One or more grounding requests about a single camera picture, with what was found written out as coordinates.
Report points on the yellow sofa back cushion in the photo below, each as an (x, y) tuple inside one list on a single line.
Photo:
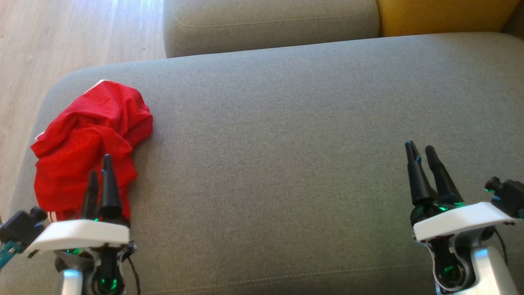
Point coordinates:
[(442, 16)]

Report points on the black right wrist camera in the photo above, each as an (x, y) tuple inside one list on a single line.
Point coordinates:
[(507, 194)]

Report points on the red basketball jersey white sleeves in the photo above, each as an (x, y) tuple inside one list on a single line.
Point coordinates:
[(69, 180)]

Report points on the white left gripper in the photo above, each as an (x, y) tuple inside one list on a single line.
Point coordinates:
[(77, 234)]

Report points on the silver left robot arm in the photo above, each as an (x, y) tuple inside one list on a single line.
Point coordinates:
[(71, 284)]

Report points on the grey sofa seat cushion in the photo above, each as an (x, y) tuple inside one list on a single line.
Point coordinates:
[(270, 24)]

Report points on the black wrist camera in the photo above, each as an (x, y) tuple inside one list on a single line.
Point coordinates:
[(22, 227), (507, 194)]

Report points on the large grey sofa ottoman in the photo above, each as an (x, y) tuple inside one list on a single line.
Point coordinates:
[(286, 164)]

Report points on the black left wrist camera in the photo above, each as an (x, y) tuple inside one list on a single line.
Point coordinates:
[(22, 227)]

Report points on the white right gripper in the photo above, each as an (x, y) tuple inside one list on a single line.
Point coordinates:
[(462, 219)]

